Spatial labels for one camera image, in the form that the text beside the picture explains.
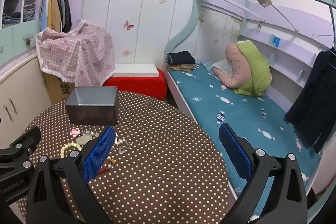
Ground pale green bead bracelet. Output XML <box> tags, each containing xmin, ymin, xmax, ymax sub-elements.
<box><xmin>60</xmin><ymin>141</ymin><xmax>84</xmax><ymax>159</ymax></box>

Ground pink flower hair clip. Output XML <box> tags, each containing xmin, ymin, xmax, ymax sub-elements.
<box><xmin>70</xmin><ymin>127</ymin><xmax>81</xmax><ymax>138</ymax></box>

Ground pale jade pendant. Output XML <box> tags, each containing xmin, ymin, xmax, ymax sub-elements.
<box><xmin>76</xmin><ymin>135</ymin><xmax>92</xmax><ymax>145</ymax></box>

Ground red bead bracelet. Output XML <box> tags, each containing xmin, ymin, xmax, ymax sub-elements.
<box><xmin>97</xmin><ymin>156</ymin><xmax>117</xmax><ymax>176</ymax></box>

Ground brown cardboard box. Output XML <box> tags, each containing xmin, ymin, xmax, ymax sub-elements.
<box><xmin>43</xmin><ymin>73</ymin><xmax>75</xmax><ymax>104</ymax></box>

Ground pearl earrings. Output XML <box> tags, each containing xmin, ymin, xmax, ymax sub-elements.
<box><xmin>85</xmin><ymin>130</ymin><xmax>100</xmax><ymax>138</ymax></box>

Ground grey metal tin box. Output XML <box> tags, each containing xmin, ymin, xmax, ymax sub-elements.
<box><xmin>65</xmin><ymin>86</ymin><xmax>118</xmax><ymax>126</ymax></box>

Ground teal bed mattress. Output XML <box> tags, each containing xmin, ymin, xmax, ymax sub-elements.
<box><xmin>167</xmin><ymin>62</ymin><xmax>322</xmax><ymax>222</ymax></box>

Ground hanging dark jacket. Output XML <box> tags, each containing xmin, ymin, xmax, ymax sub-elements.
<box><xmin>284</xmin><ymin>47</ymin><xmax>336</xmax><ymax>153</ymax></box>

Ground brown polka dot tablecloth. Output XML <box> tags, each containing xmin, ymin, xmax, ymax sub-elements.
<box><xmin>15</xmin><ymin>90</ymin><xmax>238</xmax><ymax>224</ymax></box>

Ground mint green drawers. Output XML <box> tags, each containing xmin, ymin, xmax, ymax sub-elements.
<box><xmin>0</xmin><ymin>19</ymin><xmax>40</xmax><ymax>65</ymax></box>

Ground pink checkered cloth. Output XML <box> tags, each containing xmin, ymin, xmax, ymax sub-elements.
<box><xmin>36</xmin><ymin>19</ymin><xmax>116</xmax><ymax>86</ymax></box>

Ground white board on ottoman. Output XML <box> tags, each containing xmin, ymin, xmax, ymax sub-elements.
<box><xmin>113</xmin><ymin>64</ymin><xmax>159</xmax><ymax>77</ymax></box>

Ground green and pink quilt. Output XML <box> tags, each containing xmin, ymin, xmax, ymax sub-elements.
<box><xmin>213</xmin><ymin>40</ymin><xmax>272</xmax><ymax>97</ymax></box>

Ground hanging clothes in wardrobe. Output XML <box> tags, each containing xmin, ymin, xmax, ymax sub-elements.
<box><xmin>39</xmin><ymin>0</ymin><xmax>72</xmax><ymax>33</ymax></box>

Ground red ottoman bench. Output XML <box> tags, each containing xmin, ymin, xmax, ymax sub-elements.
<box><xmin>103</xmin><ymin>69</ymin><xmax>167</xmax><ymax>101</ymax></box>

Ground folded dark clothes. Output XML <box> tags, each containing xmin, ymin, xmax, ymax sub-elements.
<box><xmin>166</xmin><ymin>51</ymin><xmax>195</xmax><ymax>65</ymax></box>

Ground white wardrobe doors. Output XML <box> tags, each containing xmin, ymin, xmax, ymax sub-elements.
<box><xmin>81</xmin><ymin>0</ymin><xmax>193</xmax><ymax>68</ymax></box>

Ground cream cabinet with handles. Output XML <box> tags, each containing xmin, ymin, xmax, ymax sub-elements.
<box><xmin>1</xmin><ymin>54</ymin><xmax>52</xmax><ymax>148</ymax></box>

